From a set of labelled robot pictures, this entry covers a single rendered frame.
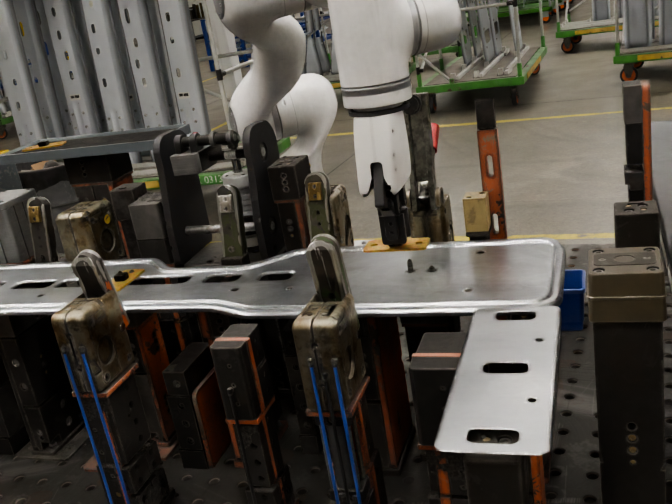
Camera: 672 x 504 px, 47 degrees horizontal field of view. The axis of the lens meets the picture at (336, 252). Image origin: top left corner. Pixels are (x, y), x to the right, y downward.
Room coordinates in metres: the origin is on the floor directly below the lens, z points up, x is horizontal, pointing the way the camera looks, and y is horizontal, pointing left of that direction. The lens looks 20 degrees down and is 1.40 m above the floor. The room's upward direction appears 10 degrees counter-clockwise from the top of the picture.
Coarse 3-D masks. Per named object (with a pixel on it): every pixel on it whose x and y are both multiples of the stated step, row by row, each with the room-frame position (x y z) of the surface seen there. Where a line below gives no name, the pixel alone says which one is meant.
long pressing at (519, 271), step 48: (480, 240) 1.06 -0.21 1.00; (528, 240) 1.03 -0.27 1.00; (0, 288) 1.22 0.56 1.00; (48, 288) 1.18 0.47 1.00; (144, 288) 1.11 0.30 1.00; (192, 288) 1.07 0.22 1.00; (240, 288) 1.04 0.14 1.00; (384, 288) 0.95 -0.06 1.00; (432, 288) 0.92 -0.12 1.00; (480, 288) 0.90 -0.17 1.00; (528, 288) 0.87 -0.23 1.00
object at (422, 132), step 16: (416, 96) 1.11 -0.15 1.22; (416, 112) 1.11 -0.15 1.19; (416, 128) 1.14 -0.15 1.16; (416, 144) 1.14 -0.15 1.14; (432, 144) 1.14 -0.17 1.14; (416, 160) 1.14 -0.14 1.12; (432, 160) 1.13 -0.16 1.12; (416, 176) 1.13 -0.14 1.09; (432, 176) 1.12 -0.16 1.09; (416, 192) 1.13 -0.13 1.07; (432, 192) 1.11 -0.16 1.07; (416, 208) 1.12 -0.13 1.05; (432, 208) 1.11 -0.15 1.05
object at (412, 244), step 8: (376, 240) 0.98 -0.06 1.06; (408, 240) 0.96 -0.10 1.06; (416, 240) 0.95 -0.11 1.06; (424, 240) 0.95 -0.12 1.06; (368, 248) 0.95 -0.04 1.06; (376, 248) 0.95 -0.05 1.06; (384, 248) 0.94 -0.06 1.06; (392, 248) 0.94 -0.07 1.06; (400, 248) 0.93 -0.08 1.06; (408, 248) 0.93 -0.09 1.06; (416, 248) 0.92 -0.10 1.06; (424, 248) 0.92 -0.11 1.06
